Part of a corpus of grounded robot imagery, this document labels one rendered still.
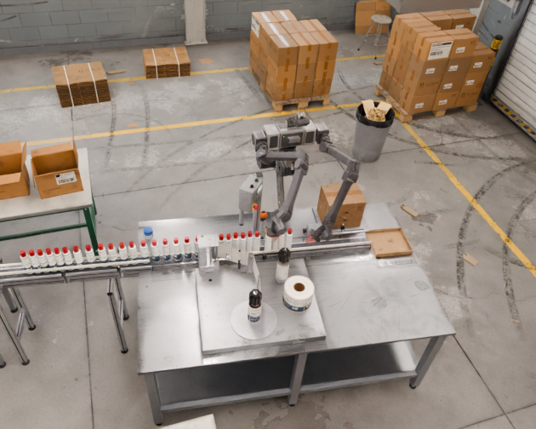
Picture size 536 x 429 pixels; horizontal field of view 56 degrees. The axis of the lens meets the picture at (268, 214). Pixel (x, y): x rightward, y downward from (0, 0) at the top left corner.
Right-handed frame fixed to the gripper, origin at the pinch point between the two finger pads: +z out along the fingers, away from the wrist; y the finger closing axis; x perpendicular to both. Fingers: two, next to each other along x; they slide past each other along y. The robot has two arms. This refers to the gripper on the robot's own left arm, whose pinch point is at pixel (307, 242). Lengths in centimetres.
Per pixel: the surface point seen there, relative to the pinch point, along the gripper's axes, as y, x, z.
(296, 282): 43.5, -21.1, 5.0
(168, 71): -426, -17, 122
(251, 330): 68, -39, 37
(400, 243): 3, 65, -40
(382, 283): 39, 44, -23
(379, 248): 6, 51, -29
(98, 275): 4, -113, 104
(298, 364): 82, 1, 38
